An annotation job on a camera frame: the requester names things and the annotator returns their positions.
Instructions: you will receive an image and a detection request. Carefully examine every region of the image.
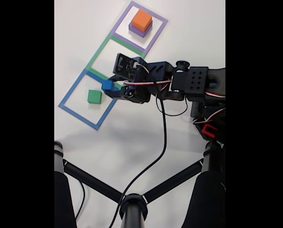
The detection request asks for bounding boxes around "small blue cube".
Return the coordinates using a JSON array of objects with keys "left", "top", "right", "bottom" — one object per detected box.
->
[{"left": 100, "top": 80, "right": 115, "bottom": 94}]

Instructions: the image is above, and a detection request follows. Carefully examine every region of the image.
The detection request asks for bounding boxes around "green cube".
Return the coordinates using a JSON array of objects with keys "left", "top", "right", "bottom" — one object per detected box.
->
[{"left": 87, "top": 89, "right": 102, "bottom": 105}]

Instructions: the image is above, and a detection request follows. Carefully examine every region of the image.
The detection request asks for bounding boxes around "purple block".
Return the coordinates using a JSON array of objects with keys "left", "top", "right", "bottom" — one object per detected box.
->
[{"left": 128, "top": 19, "right": 154, "bottom": 38}]

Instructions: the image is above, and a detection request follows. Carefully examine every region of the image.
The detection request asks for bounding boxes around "orange cube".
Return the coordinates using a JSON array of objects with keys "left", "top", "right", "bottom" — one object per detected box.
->
[{"left": 131, "top": 9, "right": 153, "bottom": 33}]

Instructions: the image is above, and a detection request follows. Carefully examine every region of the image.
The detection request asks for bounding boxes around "camera board with blue mount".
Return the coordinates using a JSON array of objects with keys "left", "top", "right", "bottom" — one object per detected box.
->
[{"left": 112, "top": 53, "right": 148, "bottom": 83}]

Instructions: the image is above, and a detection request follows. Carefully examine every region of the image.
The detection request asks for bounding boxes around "red white servo cable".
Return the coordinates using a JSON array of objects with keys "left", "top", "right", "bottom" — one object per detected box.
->
[{"left": 123, "top": 63, "right": 226, "bottom": 125}]

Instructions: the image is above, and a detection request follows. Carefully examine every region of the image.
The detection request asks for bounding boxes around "green square frame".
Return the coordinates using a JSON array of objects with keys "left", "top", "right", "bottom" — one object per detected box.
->
[{"left": 85, "top": 34, "right": 148, "bottom": 92}]

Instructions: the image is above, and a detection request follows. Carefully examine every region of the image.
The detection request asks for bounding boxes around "thin black looped wire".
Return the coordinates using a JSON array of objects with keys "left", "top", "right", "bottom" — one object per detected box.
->
[{"left": 156, "top": 94, "right": 188, "bottom": 117}]

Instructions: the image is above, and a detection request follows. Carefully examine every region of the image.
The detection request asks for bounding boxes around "blue square frame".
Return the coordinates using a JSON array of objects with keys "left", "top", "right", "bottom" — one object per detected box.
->
[{"left": 58, "top": 69, "right": 122, "bottom": 131}]

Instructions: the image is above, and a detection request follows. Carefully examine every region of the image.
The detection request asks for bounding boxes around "thick black camera cable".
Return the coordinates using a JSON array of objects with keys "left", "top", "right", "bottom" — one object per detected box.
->
[{"left": 107, "top": 80, "right": 167, "bottom": 228}]

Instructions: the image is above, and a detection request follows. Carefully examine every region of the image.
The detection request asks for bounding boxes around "purple square frame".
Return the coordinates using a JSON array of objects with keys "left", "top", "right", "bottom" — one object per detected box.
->
[{"left": 112, "top": 0, "right": 168, "bottom": 54}]

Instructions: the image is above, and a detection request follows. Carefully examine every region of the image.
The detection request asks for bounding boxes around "thin black cable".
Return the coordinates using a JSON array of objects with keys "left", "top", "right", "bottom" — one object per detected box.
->
[{"left": 75, "top": 181, "right": 87, "bottom": 221}]

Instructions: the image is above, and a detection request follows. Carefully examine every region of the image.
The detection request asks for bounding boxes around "black camera tripod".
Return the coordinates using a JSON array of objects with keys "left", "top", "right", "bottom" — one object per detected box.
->
[{"left": 54, "top": 140, "right": 226, "bottom": 228}]

